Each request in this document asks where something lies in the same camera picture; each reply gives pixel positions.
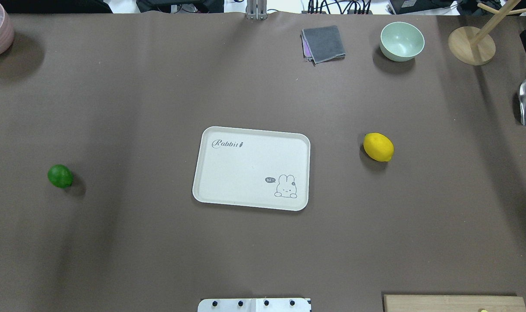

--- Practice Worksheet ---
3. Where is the white rabbit tray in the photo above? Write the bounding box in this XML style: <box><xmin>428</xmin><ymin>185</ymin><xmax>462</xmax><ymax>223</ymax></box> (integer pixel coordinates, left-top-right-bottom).
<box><xmin>192</xmin><ymin>126</ymin><xmax>311</xmax><ymax>211</ymax></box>

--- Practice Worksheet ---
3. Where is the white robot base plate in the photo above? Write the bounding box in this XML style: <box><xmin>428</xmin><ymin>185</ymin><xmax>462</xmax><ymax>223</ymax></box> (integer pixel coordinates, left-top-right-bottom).
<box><xmin>197</xmin><ymin>298</ymin><xmax>312</xmax><ymax>312</ymax></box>

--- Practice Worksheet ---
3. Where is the green lime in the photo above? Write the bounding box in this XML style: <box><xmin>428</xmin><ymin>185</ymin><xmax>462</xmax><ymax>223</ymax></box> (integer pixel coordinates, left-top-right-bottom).
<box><xmin>47</xmin><ymin>164</ymin><xmax>74</xmax><ymax>189</ymax></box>

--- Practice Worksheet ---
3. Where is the grey folded cloth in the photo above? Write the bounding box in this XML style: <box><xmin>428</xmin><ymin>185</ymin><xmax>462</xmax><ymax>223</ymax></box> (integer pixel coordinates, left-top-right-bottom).
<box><xmin>301</xmin><ymin>25</ymin><xmax>346</xmax><ymax>65</ymax></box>

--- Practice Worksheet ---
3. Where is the wooden cutting board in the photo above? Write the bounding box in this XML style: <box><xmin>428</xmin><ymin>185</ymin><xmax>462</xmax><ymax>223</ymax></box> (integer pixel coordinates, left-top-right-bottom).
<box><xmin>383</xmin><ymin>294</ymin><xmax>526</xmax><ymax>312</ymax></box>

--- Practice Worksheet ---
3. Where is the aluminium frame post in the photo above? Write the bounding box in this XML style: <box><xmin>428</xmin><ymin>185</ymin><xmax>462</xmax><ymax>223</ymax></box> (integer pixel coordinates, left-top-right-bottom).
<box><xmin>246</xmin><ymin>0</ymin><xmax>268</xmax><ymax>20</ymax></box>

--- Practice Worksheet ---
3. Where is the mint green bowl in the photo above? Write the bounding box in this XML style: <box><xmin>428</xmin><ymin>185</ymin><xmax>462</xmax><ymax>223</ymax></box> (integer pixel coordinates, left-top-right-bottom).
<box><xmin>380</xmin><ymin>22</ymin><xmax>425</xmax><ymax>62</ymax></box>

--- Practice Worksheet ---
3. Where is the wooden mug tree stand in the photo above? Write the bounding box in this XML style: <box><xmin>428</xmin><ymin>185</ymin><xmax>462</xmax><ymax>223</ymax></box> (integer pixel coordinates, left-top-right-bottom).
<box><xmin>448</xmin><ymin>0</ymin><xmax>526</xmax><ymax>66</ymax></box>

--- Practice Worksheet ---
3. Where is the yellow lemon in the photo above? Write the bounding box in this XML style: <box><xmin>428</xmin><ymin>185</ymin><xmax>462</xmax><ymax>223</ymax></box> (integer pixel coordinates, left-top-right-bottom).
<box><xmin>363</xmin><ymin>133</ymin><xmax>394</xmax><ymax>162</ymax></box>

